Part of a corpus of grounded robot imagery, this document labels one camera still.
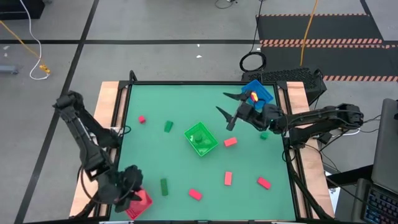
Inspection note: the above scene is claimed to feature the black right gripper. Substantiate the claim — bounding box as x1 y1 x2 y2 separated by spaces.
216 92 265 131

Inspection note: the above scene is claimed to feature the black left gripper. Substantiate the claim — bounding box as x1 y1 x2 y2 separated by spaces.
107 174 143 213

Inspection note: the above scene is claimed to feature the red plastic basket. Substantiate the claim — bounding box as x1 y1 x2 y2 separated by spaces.
126 189 154 220

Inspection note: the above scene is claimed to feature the blue plastic basket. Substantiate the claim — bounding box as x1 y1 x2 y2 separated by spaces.
241 79 275 110

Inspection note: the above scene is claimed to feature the green plastic basket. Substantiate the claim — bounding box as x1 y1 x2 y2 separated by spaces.
183 121 219 157

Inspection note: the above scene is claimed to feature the wooden side board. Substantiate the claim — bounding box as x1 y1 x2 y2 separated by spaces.
285 81 335 218
68 81 121 218

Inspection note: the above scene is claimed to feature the black striped floor mat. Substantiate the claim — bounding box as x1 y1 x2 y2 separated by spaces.
255 13 398 82

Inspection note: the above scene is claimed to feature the grey laptop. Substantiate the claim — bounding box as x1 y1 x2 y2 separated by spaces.
371 98 398 195

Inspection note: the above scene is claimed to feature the black backlit keyboard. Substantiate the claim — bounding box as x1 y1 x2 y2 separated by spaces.
362 186 398 224

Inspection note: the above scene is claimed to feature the black cabinet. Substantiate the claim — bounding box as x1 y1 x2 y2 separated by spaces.
0 0 45 20

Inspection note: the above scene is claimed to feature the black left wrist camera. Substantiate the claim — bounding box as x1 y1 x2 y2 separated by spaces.
123 164 144 190

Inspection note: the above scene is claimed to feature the coiled black cable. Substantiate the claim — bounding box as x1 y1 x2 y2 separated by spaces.
239 0 267 73

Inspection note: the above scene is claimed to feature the black metal table frame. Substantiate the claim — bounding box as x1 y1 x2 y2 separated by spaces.
74 70 335 224

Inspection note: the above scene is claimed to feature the yellow cable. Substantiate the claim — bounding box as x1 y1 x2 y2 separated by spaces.
299 0 320 67

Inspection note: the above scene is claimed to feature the orange extension cord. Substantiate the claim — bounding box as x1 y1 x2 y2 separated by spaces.
0 20 52 75

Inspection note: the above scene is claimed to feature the white cable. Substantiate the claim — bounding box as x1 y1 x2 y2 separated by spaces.
19 0 50 81

